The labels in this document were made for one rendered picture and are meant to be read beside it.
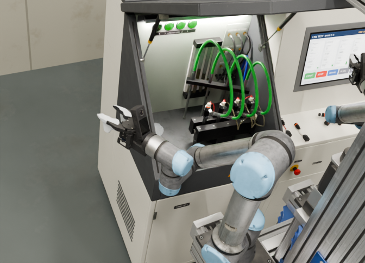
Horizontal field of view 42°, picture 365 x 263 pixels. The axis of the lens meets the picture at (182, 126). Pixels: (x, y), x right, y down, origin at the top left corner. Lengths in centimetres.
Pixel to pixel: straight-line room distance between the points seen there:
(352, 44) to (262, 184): 151
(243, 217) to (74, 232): 179
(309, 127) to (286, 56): 41
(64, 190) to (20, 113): 81
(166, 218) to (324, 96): 107
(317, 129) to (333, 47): 42
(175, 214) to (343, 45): 121
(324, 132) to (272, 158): 129
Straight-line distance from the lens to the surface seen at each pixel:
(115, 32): 236
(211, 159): 157
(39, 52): 411
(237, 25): 245
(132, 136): 158
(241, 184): 130
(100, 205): 319
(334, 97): 274
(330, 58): 258
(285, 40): 236
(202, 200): 240
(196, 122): 236
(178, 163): 149
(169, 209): 234
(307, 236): 169
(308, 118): 261
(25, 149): 352
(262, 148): 130
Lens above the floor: 256
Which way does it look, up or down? 43 degrees down
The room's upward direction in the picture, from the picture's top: 12 degrees clockwise
